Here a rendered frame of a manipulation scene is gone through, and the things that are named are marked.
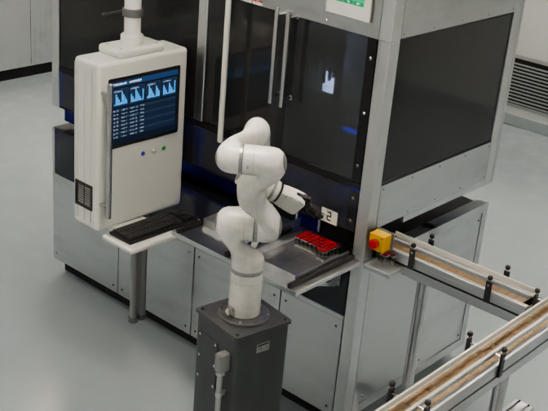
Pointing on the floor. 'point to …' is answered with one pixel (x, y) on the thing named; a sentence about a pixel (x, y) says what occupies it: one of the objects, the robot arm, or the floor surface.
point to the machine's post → (369, 197)
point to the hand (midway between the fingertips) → (313, 210)
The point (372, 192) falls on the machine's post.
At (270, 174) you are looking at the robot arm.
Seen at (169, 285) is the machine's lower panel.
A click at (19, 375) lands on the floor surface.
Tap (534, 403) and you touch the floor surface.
